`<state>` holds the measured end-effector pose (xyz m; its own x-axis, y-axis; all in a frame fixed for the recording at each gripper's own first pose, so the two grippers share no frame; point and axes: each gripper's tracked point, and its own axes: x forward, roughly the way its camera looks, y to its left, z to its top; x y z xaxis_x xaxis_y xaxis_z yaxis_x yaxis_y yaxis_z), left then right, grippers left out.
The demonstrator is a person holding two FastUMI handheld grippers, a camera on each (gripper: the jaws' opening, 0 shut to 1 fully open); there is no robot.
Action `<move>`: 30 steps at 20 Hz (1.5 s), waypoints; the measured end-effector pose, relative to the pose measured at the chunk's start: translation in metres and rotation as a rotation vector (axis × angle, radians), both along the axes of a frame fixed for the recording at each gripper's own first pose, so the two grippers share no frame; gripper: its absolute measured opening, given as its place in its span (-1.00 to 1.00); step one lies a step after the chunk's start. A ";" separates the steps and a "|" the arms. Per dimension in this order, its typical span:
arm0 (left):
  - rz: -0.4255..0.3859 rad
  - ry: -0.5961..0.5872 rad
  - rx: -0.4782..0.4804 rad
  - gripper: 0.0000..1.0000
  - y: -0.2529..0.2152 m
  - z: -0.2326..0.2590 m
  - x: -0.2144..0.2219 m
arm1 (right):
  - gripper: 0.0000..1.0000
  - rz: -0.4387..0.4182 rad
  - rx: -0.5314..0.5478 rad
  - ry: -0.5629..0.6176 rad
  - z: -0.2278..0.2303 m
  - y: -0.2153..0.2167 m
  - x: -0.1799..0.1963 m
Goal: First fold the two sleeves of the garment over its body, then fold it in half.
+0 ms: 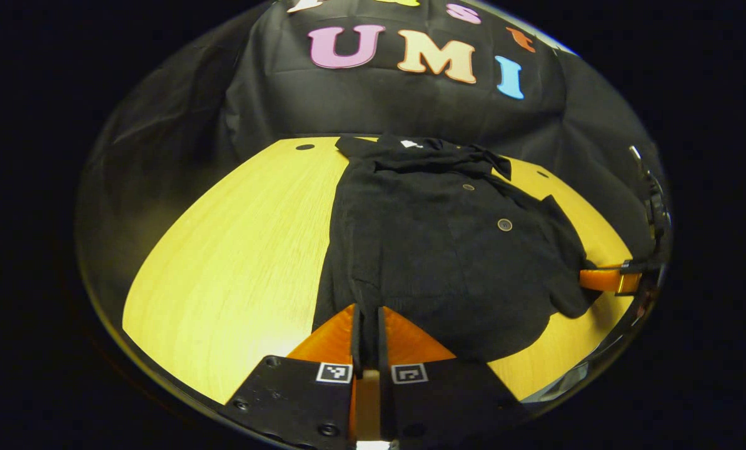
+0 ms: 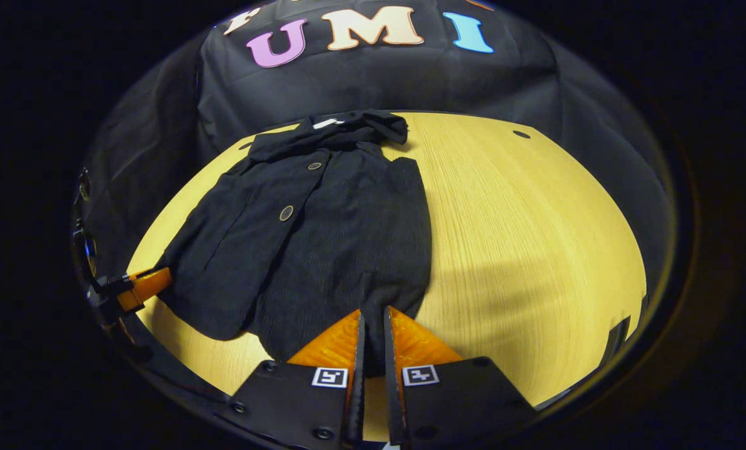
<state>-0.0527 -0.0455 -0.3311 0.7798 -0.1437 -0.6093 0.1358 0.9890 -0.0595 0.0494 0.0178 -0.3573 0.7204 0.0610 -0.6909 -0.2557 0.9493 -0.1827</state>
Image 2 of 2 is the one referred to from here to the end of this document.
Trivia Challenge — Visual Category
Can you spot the black backdrop cloth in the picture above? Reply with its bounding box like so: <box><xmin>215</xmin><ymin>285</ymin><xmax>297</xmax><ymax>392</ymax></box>
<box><xmin>82</xmin><ymin>0</ymin><xmax>677</xmax><ymax>276</ymax></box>

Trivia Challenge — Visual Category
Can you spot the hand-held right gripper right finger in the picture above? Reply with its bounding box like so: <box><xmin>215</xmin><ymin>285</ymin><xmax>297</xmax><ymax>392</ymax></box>
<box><xmin>383</xmin><ymin>305</ymin><xmax>536</xmax><ymax>447</ymax></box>

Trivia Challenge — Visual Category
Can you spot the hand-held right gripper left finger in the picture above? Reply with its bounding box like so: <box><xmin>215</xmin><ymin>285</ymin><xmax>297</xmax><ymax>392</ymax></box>
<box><xmin>230</xmin><ymin>309</ymin><xmax>366</xmax><ymax>447</ymax></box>

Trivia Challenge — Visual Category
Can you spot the black coat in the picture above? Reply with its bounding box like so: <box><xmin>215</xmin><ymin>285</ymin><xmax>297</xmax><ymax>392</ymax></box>
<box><xmin>157</xmin><ymin>109</ymin><xmax>433</xmax><ymax>376</ymax></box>

